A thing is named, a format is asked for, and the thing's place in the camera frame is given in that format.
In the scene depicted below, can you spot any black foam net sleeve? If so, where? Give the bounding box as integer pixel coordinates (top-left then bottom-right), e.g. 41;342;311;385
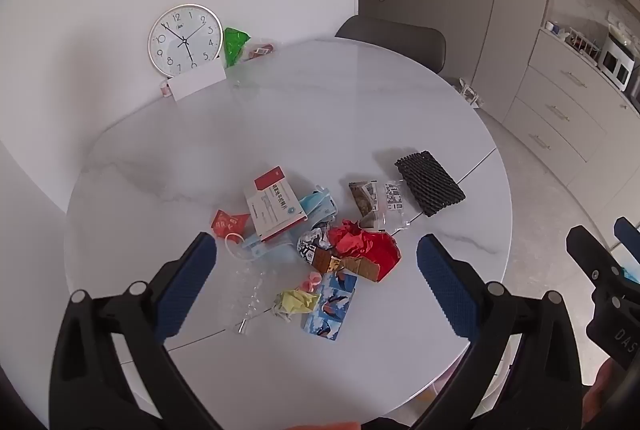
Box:
395;150;467;217

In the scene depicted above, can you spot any white card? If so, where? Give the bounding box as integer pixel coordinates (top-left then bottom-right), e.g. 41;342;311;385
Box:
169;63;227;102

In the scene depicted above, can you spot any brown cardboard piece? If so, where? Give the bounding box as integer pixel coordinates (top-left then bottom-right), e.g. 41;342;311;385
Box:
340;255;383;282

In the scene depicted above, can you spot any tall beige cabinet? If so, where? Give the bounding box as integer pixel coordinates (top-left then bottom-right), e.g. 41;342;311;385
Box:
452;0;557;123

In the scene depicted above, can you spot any clear plastic wrapper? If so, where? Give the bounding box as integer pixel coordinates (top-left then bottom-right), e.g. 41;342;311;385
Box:
227;260;266;336

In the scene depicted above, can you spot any clear labelled packet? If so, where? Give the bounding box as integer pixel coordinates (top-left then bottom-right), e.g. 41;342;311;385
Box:
377;180;411;233

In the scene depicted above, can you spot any dish rack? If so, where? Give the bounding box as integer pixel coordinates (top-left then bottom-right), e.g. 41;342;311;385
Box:
565;28;601;62

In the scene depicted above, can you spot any yellow crumpled paper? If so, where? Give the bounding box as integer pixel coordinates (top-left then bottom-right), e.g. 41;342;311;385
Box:
272;289;321;323

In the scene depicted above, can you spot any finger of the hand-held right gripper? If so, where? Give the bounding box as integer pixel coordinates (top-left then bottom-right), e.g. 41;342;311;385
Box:
566;225;625;294
614;217;640;256

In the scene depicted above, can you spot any blue penguin print packet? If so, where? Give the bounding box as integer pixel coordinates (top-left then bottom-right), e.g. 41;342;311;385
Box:
301;271;358;341

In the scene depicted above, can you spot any brown snack wrapper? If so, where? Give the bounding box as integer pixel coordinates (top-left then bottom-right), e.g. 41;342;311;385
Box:
348;180;381;228

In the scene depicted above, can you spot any red paper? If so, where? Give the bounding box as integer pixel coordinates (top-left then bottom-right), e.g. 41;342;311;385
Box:
327;219;402;283

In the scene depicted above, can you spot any person's right hand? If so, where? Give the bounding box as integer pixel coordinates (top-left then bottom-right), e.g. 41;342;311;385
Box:
592;357;623;416

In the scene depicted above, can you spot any grey chair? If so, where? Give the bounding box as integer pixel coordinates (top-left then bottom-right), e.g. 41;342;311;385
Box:
334;15;447;75

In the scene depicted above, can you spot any brown chocolate wrapper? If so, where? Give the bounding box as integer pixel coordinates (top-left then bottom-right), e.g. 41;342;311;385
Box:
310;246;343;273

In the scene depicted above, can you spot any red sachet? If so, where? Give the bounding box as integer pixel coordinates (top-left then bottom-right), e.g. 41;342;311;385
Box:
210;209;251;237

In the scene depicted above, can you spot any white plastic loop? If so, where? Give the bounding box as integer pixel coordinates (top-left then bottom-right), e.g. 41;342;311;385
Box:
224;233;246;261

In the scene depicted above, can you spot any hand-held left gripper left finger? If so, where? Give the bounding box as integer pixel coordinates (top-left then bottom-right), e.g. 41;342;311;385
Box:
48;231;223;430

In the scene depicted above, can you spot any beige drawer cabinet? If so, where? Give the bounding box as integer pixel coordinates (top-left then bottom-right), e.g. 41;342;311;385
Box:
502;28;640;206

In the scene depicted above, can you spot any blue face mask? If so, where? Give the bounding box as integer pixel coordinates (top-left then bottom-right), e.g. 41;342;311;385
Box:
235;187;340;261

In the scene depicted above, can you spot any round white wall clock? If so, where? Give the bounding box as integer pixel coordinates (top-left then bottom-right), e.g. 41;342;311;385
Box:
147;4;224;78

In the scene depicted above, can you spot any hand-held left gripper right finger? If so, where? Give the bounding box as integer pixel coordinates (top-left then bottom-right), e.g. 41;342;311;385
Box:
416;234;586;430

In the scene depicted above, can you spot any white microwave oven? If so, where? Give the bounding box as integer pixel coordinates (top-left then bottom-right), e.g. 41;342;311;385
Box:
597;35;636;91

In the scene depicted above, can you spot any green plastic bag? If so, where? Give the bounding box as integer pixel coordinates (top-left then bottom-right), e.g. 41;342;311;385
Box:
222;27;252;68

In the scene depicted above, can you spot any red and white medicine box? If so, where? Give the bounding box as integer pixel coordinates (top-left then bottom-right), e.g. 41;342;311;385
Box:
244;165;307;243

